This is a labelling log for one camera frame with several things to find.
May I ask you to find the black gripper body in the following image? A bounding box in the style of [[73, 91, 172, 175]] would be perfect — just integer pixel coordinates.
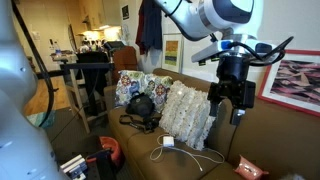
[[207, 56, 256, 109]]

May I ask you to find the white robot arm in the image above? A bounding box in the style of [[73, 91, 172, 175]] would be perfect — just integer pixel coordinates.
[[154, 0, 263, 125]]

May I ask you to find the orange round bag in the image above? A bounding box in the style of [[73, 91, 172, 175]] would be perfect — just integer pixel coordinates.
[[99, 136, 122, 167]]

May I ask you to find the white shaggy pillow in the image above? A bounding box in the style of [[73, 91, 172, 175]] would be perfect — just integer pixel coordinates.
[[159, 81, 216, 150]]

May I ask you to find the brown leather sofa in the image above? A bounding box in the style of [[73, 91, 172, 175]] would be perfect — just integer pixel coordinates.
[[108, 99, 320, 180]]

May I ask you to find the pink tissue pack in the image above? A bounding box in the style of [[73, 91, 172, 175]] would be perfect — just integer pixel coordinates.
[[235, 156, 269, 180]]

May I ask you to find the white power adapter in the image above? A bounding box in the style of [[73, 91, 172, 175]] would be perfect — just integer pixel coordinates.
[[163, 136, 174, 147]]

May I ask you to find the colourful patterned pillow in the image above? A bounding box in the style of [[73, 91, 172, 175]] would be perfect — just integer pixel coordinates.
[[115, 70, 173, 113]]

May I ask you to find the red framed picture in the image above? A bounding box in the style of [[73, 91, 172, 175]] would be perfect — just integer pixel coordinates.
[[258, 50, 320, 116]]

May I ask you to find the small framed abstract picture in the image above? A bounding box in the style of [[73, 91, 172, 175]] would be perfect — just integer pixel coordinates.
[[162, 34, 183, 73]]

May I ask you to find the dark hanging jacket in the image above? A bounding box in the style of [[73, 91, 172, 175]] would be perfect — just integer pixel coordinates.
[[135, 0, 162, 55]]

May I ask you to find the wooden high table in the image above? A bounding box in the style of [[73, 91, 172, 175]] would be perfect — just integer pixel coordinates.
[[61, 63, 114, 133]]

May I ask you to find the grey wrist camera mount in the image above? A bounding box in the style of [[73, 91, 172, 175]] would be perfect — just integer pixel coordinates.
[[191, 39, 279, 64]]

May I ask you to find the black camera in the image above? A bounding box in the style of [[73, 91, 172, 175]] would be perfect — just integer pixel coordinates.
[[119, 115, 160, 134]]

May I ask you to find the black camera bag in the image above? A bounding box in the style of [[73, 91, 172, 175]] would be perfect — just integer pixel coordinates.
[[126, 92, 154, 117]]

